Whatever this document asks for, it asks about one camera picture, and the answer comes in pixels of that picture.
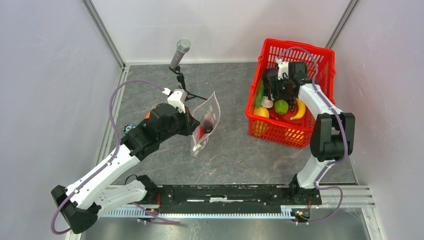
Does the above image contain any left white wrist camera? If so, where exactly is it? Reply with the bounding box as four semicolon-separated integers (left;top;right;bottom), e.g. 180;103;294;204
162;88;188;114

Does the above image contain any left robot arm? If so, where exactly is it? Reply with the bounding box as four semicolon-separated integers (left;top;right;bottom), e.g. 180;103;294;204
50;103;200;235

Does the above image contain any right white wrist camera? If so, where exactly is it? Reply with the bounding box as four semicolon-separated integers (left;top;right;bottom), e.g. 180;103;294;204
275;57;289;80

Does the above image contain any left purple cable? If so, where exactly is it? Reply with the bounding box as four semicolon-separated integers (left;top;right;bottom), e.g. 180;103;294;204
50;78;167;236

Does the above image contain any green cucumber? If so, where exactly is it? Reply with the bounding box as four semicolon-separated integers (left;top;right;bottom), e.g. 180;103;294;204
255;81;265;108

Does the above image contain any clear dotted zip bag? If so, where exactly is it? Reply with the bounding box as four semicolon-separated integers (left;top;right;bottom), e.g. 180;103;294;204
190;91;221;157

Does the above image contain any yellow banana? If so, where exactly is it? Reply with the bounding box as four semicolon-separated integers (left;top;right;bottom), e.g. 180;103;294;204
290;98;306;121

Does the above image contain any purple eggplant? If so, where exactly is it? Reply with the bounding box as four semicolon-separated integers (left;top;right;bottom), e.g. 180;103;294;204
262;68;279;85

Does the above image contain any blue owl toy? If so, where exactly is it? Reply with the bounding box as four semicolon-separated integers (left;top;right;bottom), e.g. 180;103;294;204
122;123;135;134

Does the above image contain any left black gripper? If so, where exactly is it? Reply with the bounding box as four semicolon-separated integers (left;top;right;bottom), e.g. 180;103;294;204
159;105;201;142

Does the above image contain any dark red grape bunch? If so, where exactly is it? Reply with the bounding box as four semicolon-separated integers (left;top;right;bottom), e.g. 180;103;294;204
287;98;297;113

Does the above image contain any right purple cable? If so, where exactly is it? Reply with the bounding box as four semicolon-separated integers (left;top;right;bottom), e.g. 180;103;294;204
279;46;350;226

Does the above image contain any red plastic basket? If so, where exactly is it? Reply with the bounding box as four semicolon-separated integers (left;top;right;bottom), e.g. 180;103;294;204
245;38;336;149

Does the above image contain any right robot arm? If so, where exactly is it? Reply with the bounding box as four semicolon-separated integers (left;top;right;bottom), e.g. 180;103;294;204
262;60;356;204

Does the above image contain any silver microphone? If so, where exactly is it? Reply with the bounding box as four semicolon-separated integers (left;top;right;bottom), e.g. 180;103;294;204
169;38;191;71

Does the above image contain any red apple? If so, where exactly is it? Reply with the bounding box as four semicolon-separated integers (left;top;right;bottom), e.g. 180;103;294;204
194;125;207;142

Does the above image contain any yellow lemon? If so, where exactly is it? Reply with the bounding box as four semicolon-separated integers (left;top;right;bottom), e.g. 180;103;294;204
253;106;270;119

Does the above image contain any white mushroom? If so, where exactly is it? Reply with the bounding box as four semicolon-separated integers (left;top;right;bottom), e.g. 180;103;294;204
260;96;274;109

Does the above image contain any black mini tripod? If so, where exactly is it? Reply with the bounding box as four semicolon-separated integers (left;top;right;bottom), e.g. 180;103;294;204
169;65;207;101

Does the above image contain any purple cable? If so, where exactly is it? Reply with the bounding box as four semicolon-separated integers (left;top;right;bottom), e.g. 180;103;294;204
50;78;167;236
279;46;350;226

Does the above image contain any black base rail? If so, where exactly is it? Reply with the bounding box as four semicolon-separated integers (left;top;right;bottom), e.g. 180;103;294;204
135;175;322;217

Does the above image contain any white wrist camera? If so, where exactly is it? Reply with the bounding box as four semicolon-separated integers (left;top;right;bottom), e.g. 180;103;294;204
162;88;188;114
275;57;289;80

